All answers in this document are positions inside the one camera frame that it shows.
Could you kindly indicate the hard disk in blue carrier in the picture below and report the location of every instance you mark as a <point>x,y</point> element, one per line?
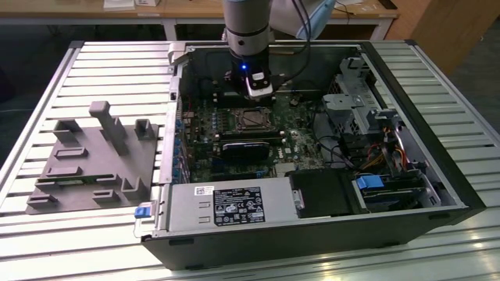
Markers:
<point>370,182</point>

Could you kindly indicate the green motherboard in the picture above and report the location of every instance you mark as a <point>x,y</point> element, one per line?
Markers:
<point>296,146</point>

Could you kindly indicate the black plastic shroud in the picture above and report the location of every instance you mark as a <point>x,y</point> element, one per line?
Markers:
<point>324,193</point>

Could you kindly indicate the silver power supply unit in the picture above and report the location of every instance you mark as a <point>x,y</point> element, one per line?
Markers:
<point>186,205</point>

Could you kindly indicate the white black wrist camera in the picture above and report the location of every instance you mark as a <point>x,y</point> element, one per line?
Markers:
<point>258,87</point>

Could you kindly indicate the blue plastic latch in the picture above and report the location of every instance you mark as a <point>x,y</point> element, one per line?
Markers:
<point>141,212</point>

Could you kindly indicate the grey metal drive cage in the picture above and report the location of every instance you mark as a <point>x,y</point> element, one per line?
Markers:
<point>342,102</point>

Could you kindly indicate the silver CPU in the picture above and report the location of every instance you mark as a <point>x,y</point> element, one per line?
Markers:
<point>253,118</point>

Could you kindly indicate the black power supply label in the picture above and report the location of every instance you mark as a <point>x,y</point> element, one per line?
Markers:
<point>237,206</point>

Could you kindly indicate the grey case latch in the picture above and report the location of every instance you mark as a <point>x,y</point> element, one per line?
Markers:
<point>176,52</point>

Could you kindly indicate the wooden desk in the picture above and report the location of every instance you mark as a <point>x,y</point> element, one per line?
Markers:
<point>77,14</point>

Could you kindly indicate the black open PC case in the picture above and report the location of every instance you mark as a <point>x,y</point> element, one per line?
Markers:
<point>273,243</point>

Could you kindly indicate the silver chipset heatsink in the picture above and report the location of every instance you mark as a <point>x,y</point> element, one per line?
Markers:
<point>285,169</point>

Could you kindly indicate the wooden cabinet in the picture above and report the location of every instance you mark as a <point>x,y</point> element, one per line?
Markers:
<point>449,29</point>

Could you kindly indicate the white box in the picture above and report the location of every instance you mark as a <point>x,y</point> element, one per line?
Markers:
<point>145,3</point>
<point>117,4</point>

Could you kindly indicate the CPU socket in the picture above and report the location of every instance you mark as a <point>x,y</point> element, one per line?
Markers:
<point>252,128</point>

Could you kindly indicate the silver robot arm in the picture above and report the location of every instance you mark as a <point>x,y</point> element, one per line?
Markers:
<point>245,29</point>

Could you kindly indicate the white barcode sticker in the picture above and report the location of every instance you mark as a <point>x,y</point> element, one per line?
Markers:
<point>202,190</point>

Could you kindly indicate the silver disk bay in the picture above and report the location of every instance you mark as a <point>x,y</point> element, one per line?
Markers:
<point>433,190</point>

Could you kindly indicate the black graphics card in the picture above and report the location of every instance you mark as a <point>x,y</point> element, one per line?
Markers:
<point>245,152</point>

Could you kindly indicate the grey parts rack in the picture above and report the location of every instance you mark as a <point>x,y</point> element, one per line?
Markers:
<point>97,175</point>

